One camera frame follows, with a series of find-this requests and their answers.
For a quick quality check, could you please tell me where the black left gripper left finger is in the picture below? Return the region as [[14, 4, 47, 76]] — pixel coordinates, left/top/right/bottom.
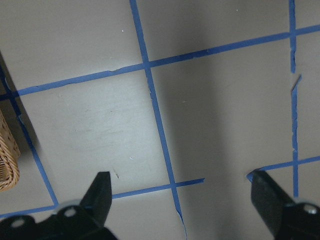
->
[[79, 171, 112, 224]]

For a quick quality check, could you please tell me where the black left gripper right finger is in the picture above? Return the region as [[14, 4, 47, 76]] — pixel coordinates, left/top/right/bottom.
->
[[250, 170, 296, 237]]

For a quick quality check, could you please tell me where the brown wicker basket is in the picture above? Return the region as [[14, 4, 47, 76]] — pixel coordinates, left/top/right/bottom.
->
[[0, 111, 21, 192]]

